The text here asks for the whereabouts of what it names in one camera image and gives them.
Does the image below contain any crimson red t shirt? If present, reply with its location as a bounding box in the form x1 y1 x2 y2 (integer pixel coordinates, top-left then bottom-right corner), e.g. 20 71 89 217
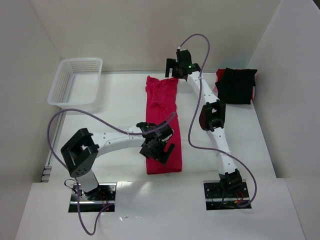
145 76 183 175

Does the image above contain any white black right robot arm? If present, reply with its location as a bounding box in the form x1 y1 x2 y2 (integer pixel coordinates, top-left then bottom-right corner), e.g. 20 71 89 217
165 48 242 196

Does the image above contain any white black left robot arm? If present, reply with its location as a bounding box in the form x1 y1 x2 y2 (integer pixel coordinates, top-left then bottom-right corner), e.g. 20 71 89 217
60 121 175 201

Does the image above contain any pink folded t shirt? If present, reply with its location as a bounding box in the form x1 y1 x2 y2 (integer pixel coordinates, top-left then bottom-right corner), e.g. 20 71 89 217
213 85 218 93

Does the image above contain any black folded t shirt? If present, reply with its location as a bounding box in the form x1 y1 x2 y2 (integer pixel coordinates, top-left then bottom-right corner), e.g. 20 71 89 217
215 68 258 105

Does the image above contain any white plastic perforated basket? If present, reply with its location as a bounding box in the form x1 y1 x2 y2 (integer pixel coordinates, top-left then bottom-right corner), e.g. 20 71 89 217
47 57 103 112

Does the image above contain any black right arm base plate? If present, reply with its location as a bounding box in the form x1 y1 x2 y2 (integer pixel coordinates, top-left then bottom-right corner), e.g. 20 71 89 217
203 181 250 211

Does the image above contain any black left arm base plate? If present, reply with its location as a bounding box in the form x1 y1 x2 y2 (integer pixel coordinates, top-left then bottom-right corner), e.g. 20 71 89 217
79 182 117 213

